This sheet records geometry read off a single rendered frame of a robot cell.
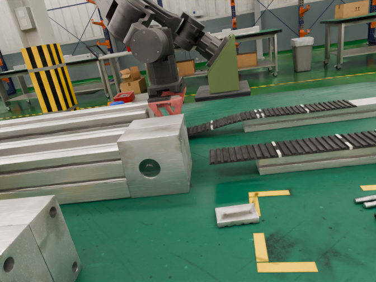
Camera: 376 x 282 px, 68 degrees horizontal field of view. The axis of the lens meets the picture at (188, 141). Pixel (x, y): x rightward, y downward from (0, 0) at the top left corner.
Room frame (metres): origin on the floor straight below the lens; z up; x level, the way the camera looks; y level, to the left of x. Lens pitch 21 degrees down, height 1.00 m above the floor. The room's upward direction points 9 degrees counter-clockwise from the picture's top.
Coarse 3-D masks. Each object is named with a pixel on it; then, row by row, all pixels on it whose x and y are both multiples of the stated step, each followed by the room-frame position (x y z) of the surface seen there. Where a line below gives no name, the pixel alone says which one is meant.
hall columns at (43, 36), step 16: (16, 0) 3.69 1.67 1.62; (32, 0) 3.57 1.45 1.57; (16, 16) 3.63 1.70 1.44; (48, 16) 3.78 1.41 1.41; (32, 32) 3.68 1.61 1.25; (48, 32) 3.67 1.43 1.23; (32, 48) 3.52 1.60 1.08; (48, 48) 3.54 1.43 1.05; (32, 64) 3.53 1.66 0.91; (48, 64) 3.49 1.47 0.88; (64, 64) 3.77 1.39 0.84; (32, 80) 3.54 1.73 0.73; (48, 80) 3.51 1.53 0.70; (64, 80) 3.67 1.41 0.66; (48, 96) 3.52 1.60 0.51; (64, 96) 3.56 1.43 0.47; (48, 112) 3.53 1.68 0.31
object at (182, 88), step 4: (180, 84) 0.60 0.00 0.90; (184, 84) 0.63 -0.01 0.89; (180, 88) 0.59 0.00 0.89; (184, 88) 0.62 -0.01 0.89; (164, 92) 0.65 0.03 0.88; (168, 92) 0.65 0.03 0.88; (172, 92) 0.65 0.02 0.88; (176, 92) 0.59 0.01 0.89; (180, 92) 0.59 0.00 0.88; (184, 92) 0.64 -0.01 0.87; (180, 96) 0.64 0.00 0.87; (168, 108) 0.65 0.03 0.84; (180, 108) 0.64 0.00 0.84; (168, 112) 0.65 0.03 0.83; (172, 112) 0.65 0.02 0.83; (180, 112) 0.64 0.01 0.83
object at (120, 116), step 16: (64, 112) 0.68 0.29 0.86; (80, 112) 0.66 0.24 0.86; (96, 112) 0.65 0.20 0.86; (112, 112) 0.65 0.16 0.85; (128, 112) 0.57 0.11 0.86; (144, 112) 0.56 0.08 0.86; (0, 128) 0.63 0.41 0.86; (16, 128) 0.60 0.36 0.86; (32, 128) 0.59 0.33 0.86; (48, 128) 0.59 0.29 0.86; (64, 128) 0.59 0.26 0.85; (80, 128) 0.59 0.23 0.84; (96, 128) 0.58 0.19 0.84; (112, 128) 0.57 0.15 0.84
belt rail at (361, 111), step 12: (348, 108) 0.54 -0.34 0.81; (360, 108) 0.54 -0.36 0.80; (372, 108) 0.54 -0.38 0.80; (252, 120) 0.57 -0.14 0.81; (264, 120) 0.56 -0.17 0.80; (276, 120) 0.56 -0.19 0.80; (288, 120) 0.56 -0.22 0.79; (300, 120) 0.55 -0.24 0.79; (312, 120) 0.55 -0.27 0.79; (324, 120) 0.55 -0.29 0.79; (336, 120) 0.55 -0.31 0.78
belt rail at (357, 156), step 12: (288, 156) 0.37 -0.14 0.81; (300, 156) 0.37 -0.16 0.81; (312, 156) 0.37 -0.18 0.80; (324, 156) 0.37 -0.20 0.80; (336, 156) 0.37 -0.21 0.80; (348, 156) 0.37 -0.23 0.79; (360, 156) 0.37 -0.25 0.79; (372, 156) 0.36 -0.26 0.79; (264, 168) 0.38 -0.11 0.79; (276, 168) 0.38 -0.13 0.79; (288, 168) 0.37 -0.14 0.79; (300, 168) 0.37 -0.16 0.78; (312, 168) 0.37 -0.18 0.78
